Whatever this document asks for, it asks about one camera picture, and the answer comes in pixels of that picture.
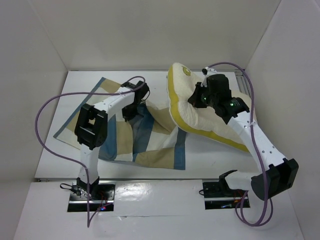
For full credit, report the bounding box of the cream and yellow pillow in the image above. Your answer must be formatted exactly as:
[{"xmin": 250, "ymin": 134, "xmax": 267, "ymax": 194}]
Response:
[{"xmin": 167, "ymin": 62, "xmax": 249, "ymax": 152}]

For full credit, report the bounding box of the blue beige patchwork pillowcase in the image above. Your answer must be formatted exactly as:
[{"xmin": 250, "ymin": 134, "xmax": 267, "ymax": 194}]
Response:
[{"xmin": 52, "ymin": 76, "xmax": 187, "ymax": 171}]

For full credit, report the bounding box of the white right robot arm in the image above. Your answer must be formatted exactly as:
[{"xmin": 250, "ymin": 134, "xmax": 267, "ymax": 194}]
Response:
[{"xmin": 188, "ymin": 74, "xmax": 299, "ymax": 201}]

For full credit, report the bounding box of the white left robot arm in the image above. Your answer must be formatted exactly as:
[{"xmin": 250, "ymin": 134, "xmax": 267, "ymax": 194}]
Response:
[{"xmin": 74, "ymin": 80, "xmax": 150, "ymax": 200}]

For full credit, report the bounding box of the aluminium rail right side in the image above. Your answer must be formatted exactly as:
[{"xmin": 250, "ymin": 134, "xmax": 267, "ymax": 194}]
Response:
[{"xmin": 235, "ymin": 70, "xmax": 252, "ymax": 98}]

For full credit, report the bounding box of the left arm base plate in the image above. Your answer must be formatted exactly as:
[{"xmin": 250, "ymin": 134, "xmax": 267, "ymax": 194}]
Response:
[{"xmin": 59, "ymin": 183, "xmax": 115, "ymax": 213}]

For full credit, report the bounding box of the aluminium rail front edge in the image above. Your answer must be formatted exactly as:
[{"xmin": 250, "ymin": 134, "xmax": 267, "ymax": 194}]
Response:
[{"xmin": 35, "ymin": 177, "xmax": 219, "ymax": 182}]

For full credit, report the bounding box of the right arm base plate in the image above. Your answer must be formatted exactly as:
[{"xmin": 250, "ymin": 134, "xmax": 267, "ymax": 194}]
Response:
[{"xmin": 198, "ymin": 181, "xmax": 245, "ymax": 210}]

